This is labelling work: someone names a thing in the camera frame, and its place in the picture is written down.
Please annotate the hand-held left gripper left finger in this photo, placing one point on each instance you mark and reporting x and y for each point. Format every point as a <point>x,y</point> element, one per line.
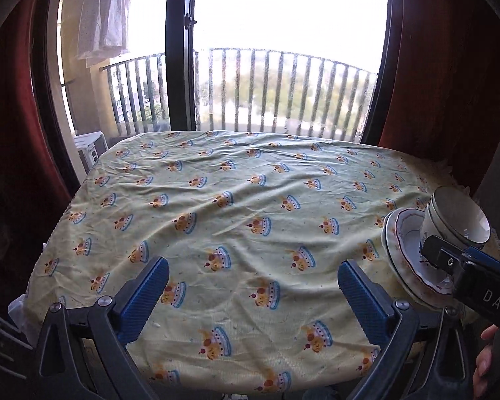
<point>143,296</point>

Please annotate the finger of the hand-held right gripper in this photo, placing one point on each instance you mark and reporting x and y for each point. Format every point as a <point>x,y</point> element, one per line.
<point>441,256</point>
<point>485,258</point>

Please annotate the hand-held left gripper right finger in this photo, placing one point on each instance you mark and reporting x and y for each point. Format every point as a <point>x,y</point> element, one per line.
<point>364,300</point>

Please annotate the large dark-rimmed ceramic bowl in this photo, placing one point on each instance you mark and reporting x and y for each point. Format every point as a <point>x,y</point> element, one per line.
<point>430,225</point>

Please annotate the small purple-flower dish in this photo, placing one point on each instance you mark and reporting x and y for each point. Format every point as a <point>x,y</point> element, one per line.
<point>408,237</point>

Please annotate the large scalloped yellow-flower plate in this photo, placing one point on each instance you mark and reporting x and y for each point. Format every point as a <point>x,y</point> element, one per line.
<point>388,250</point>

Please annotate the person's right hand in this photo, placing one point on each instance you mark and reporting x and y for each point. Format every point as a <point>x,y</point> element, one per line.
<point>482,371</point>

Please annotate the yellow crown-print tablecloth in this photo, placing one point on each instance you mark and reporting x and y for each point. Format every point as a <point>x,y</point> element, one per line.
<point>233,225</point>

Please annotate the grey metal rack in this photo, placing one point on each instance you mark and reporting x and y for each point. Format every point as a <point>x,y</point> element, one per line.
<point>6,350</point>

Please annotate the white outdoor air conditioner unit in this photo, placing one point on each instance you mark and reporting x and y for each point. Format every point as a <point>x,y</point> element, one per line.
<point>89,150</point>

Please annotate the red curtain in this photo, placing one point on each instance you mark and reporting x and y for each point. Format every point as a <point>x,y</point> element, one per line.
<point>437,91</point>
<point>16,133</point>

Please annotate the balcony railing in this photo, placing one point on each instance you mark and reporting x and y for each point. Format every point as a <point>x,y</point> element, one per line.
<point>275,87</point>

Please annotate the white hanging cloth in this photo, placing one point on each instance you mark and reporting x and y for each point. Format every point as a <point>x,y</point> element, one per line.
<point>104,12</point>

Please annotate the black window frame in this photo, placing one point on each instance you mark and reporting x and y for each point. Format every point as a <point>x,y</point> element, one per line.
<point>179,71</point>

